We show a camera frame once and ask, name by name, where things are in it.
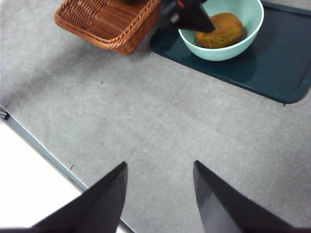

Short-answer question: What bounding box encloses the brown wicker basket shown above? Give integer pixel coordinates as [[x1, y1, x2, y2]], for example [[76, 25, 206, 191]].
[[54, 0, 162, 56]]

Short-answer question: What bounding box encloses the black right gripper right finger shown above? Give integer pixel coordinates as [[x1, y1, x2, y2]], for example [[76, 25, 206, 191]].
[[193, 160, 302, 233]]

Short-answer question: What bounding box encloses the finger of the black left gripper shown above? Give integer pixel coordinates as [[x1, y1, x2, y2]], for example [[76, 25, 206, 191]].
[[178, 0, 216, 33]]

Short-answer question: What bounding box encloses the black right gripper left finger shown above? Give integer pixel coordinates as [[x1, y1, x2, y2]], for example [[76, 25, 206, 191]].
[[24, 161, 128, 233]]

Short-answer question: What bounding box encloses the grey ribbed metal rail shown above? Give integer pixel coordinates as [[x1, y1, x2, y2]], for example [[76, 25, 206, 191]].
[[0, 106, 10, 121]]

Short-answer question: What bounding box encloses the yellow brown kiwi fruit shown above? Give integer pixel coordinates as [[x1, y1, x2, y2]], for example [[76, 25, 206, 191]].
[[195, 12, 244, 49]]

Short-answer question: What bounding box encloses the dark green rectangular tray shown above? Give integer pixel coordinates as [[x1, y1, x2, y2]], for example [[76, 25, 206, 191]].
[[150, 1, 311, 104]]

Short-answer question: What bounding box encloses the mint green bowl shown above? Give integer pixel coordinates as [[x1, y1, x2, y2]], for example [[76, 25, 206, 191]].
[[178, 0, 265, 62]]

